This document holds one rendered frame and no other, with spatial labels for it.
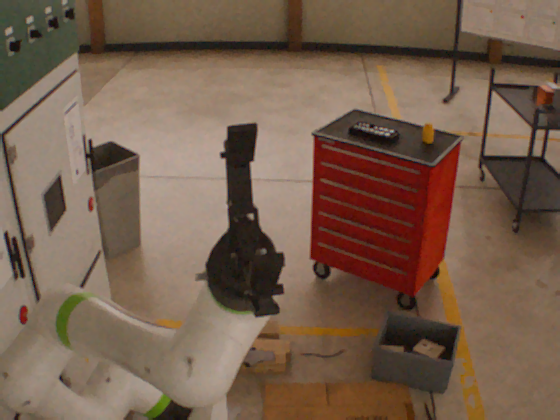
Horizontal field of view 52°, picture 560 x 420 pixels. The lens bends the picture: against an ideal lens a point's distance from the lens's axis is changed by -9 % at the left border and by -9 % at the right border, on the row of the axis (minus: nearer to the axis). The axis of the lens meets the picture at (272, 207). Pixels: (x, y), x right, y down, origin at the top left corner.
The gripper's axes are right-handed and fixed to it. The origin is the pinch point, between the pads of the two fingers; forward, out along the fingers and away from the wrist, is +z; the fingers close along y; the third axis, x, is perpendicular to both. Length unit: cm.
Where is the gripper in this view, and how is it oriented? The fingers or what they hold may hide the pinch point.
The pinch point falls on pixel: (254, 194)
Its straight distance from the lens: 59.6
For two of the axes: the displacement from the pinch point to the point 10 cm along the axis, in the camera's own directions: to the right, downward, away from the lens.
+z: 0.9, -4.1, -9.1
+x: 9.8, -1.4, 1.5
